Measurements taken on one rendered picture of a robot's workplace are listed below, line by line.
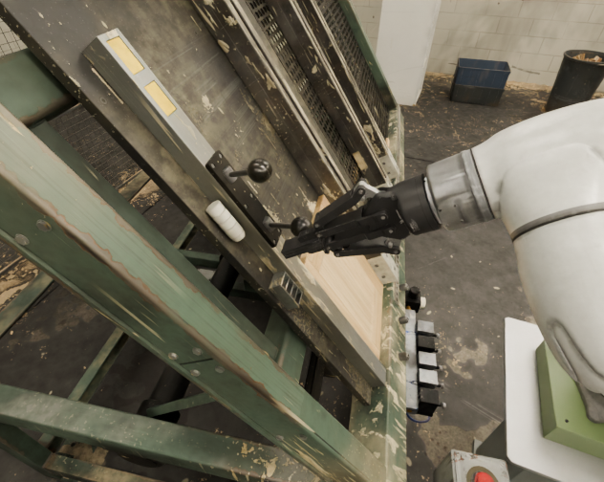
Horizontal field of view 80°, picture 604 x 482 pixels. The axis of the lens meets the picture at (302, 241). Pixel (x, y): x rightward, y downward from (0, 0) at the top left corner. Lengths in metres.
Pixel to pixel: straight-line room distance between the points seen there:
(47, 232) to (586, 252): 0.54
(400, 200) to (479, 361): 1.90
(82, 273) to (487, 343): 2.18
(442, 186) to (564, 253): 0.14
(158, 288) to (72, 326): 2.13
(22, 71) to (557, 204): 0.65
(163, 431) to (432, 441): 1.28
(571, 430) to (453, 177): 0.94
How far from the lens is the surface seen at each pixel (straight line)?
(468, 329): 2.41
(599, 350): 0.41
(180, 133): 0.62
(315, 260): 0.87
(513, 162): 0.44
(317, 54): 1.33
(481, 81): 5.35
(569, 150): 0.44
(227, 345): 0.54
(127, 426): 1.20
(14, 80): 0.61
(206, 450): 1.11
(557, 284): 0.41
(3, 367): 2.63
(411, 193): 0.47
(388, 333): 1.13
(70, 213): 0.45
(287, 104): 0.93
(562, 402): 1.31
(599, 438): 1.30
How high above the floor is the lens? 1.83
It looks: 42 degrees down
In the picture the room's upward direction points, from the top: straight up
